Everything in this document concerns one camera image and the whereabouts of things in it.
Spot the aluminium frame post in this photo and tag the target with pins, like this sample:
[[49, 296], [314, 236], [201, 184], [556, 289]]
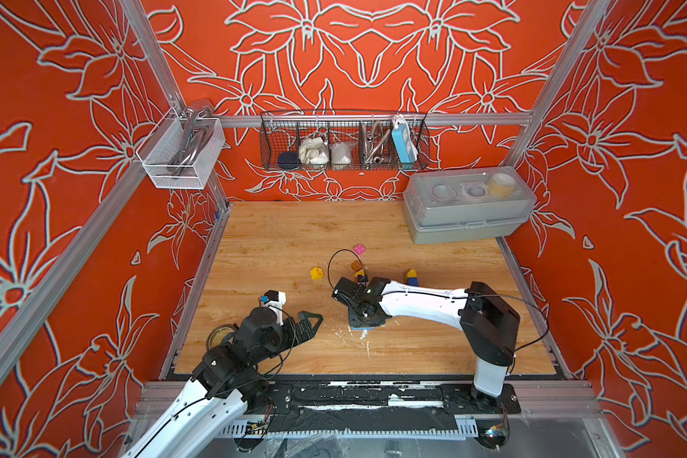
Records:
[[141, 27], [575, 44]]

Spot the black wire wall basket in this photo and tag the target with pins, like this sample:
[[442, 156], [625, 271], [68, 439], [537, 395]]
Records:
[[352, 145]]

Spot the aluminium frame post left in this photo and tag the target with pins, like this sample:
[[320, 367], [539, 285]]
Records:
[[141, 27]]

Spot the white crumpled bag in basket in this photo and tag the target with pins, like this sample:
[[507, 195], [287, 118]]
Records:
[[314, 152]]

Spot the clear plastic wall bin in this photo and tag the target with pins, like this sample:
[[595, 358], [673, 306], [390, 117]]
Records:
[[165, 143]]

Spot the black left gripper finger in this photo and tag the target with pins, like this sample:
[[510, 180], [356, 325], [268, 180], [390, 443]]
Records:
[[310, 321], [302, 336]]

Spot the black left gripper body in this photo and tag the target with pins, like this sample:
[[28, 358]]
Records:
[[288, 333]]

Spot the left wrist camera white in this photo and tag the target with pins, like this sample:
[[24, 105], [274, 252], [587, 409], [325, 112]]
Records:
[[275, 300]]

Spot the grey plastic storage box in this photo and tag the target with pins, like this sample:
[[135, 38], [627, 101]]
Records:
[[464, 205]]

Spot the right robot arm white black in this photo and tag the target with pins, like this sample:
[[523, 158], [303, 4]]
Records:
[[489, 323]]

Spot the aluminium frame post right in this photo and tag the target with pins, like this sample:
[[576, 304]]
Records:
[[575, 44]]

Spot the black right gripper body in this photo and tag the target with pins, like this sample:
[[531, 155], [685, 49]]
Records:
[[356, 321]]

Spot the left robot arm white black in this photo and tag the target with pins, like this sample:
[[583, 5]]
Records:
[[226, 383]]

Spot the yellow lego brick rear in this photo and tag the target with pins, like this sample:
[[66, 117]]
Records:
[[316, 273]]

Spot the aluminium frame rail left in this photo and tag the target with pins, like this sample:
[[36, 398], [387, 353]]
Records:
[[30, 317]]

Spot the light blue box in basket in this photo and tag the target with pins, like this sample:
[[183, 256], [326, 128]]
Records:
[[401, 137]]

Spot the tape roll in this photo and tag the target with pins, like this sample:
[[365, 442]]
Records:
[[220, 334]]

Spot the metal tongs in bin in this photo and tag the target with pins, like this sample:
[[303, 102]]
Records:
[[196, 135]]

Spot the aluminium rear rail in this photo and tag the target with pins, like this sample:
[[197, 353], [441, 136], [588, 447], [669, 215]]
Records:
[[433, 120]]

